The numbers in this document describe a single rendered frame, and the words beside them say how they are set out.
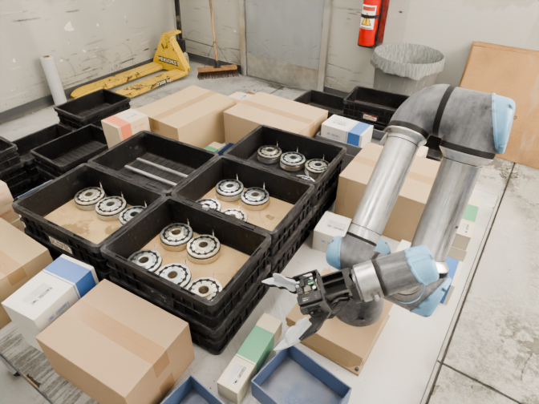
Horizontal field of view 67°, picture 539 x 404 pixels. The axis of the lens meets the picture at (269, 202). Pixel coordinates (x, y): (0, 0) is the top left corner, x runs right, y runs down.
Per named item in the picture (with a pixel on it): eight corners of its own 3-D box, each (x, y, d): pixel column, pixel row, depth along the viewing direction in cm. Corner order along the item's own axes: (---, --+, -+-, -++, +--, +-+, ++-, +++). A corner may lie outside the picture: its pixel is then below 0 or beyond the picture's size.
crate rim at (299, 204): (315, 190, 141) (316, 184, 139) (273, 241, 120) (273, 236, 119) (221, 159, 156) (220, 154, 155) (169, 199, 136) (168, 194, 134)
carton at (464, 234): (459, 208, 158) (463, 195, 154) (475, 212, 155) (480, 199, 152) (447, 244, 141) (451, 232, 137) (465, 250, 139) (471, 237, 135)
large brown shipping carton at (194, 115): (197, 119, 229) (193, 85, 217) (238, 135, 215) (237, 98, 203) (140, 147, 204) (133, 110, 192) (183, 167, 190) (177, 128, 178)
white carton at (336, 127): (370, 143, 188) (373, 125, 183) (359, 154, 180) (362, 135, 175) (331, 131, 197) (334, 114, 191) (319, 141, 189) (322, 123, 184)
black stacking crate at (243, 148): (343, 172, 167) (347, 148, 160) (314, 211, 147) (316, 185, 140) (261, 147, 183) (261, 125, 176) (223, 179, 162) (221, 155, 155)
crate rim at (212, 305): (273, 241, 120) (273, 236, 119) (213, 313, 99) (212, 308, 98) (169, 199, 136) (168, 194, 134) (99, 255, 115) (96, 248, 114)
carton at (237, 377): (263, 325, 121) (263, 312, 118) (281, 333, 119) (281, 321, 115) (218, 393, 105) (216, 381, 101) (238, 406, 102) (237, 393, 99)
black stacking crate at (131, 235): (272, 264, 126) (273, 237, 119) (216, 336, 106) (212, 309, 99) (173, 222, 141) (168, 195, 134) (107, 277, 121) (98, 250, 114)
